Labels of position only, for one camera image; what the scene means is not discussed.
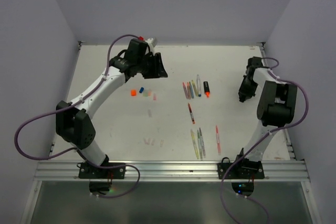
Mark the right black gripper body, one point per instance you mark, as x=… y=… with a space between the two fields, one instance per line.
x=248 y=87

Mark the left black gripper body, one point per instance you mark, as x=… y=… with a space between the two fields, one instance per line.
x=147 y=66

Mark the pink pen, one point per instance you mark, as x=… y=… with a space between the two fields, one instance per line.
x=218 y=140
x=185 y=90

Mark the orange ink pen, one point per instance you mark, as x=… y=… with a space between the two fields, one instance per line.
x=188 y=91

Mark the yellow green pen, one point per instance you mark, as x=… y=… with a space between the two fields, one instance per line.
x=195 y=88

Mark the blue cap white marker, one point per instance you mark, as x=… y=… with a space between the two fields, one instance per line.
x=199 y=87

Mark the black orange highlighter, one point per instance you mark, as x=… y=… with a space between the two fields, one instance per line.
x=206 y=89

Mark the red ink pen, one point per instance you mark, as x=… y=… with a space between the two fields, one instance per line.
x=191 y=113

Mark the grey thin pen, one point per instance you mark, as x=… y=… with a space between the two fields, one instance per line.
x=202 y=142

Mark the light blue pen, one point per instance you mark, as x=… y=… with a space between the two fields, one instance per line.
x=191 y=90

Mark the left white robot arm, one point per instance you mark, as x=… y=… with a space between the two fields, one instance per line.
x=74 y=118

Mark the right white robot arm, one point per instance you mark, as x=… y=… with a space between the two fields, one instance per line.
x=276 y=107

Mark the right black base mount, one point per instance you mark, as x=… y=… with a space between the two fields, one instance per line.
x=245 y=169

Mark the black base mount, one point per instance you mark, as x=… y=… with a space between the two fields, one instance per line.
x=245 y=169
x=106 y=170

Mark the aluminium front rail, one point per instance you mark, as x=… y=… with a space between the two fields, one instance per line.
x=178 y=171

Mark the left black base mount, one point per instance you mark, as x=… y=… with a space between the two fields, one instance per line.
x=106 y=170

